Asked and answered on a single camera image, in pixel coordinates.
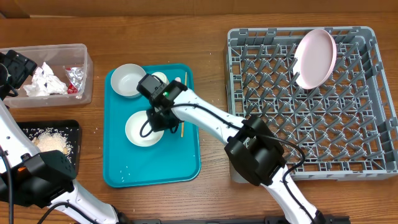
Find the clear plastic bin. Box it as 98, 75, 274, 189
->
4, 44, 94, 108

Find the white round plate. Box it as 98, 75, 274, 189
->
293, 29, 337, 90

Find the white bowl with peanuts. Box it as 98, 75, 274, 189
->
125, 111, 164, 147

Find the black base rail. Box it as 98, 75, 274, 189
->
130, 216, 288, 224

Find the grey dishwasher rack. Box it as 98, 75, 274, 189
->
226, 26, 397, 180

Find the teal plastic tray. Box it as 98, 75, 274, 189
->
103, 75, 201, 188

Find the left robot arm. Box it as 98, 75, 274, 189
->
1, 103, 130, 223

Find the white paper cup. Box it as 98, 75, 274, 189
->
152, 72, 169, 85

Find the black plastic bin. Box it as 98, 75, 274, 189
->
18, 119, 82, 173

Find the white napkin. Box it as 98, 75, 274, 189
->
32, 62, 68, 96
23, 84, 41, 97

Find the aluminium foil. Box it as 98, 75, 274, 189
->
65, 67, 84, 91

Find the red sauce packet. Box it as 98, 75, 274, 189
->
67, 83, 78, 94

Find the wooden chopstick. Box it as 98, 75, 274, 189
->
180, 72, 187, 138

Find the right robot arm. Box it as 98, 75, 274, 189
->
137, 74, 326, 223

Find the food waste pile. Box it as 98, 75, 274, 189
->
22, 128, 73, 162

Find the grey bowl with rice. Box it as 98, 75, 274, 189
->
111, 63, 146, 98

